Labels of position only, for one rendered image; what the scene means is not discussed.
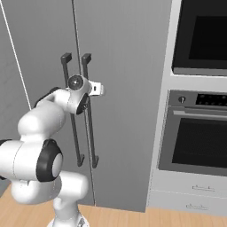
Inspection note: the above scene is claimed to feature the black built-in microwave oven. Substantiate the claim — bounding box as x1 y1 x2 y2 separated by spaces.
171 0 227 77

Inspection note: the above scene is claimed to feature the white appliance cabinet frame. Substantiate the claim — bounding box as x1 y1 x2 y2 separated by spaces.
145 0 227 218

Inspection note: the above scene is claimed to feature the silver drawer handle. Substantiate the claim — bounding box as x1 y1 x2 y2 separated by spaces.
192 184 216 192

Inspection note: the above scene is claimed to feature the steel oven door handle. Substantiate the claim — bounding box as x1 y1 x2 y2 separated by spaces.
172 109 227 121

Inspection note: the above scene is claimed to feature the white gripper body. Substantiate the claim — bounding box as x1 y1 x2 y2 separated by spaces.
96 82 106 97

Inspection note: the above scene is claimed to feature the steel built-in oven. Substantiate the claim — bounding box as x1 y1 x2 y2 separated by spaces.
157 89 227 178

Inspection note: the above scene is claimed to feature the grey fridge door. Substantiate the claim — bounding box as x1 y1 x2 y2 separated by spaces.
72 0 173 214
0 0 96 207

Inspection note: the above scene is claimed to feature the dark grey fridge door handle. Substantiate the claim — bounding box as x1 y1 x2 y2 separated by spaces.
81 52 100 169
60 52 86 168

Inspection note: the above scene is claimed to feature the white drawer front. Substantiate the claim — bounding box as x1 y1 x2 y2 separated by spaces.
146 190 227 218
150 169 227 200

